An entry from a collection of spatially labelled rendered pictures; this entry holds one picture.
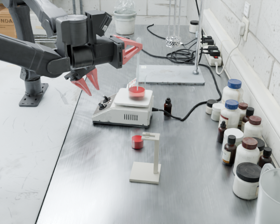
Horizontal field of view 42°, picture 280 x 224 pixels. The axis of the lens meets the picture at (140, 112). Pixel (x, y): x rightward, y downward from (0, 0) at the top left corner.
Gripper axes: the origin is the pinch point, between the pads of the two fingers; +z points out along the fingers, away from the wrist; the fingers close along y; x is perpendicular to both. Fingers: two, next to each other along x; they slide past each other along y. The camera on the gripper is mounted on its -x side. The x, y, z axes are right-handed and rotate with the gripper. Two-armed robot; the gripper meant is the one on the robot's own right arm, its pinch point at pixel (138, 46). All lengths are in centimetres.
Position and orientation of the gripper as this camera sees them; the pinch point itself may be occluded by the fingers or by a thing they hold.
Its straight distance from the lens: 99.5
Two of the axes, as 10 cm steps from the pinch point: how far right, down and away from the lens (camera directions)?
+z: 8.6, -2.4, 4.6
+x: -0.1, 8.8, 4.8
